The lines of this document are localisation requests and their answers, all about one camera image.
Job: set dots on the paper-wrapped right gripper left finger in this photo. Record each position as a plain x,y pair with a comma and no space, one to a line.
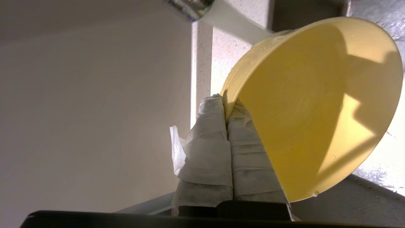
207,158

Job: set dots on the paper-wrapped right gripper right finger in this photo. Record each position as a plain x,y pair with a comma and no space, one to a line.
250,171

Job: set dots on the yellow plastic bowl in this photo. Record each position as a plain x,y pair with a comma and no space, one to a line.
310,110

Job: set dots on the chrome kitchen faucet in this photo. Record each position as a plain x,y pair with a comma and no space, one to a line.
190,8

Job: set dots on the grey tall cabinet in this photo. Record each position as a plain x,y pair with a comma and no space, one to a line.
79,110

